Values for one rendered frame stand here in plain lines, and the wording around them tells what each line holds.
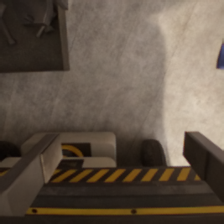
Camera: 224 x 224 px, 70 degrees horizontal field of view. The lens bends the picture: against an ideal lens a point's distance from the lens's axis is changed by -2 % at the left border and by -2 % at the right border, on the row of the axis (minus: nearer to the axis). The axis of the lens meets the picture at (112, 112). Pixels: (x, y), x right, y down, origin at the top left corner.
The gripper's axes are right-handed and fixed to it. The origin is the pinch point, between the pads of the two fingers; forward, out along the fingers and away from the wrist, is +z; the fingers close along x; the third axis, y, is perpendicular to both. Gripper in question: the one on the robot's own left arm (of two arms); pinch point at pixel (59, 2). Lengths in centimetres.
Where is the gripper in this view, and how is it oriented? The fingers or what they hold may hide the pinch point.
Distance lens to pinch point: 50.5
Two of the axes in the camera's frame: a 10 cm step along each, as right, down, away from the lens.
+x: -10.0, 0.2, 0.3
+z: 0.2, -2.6, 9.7
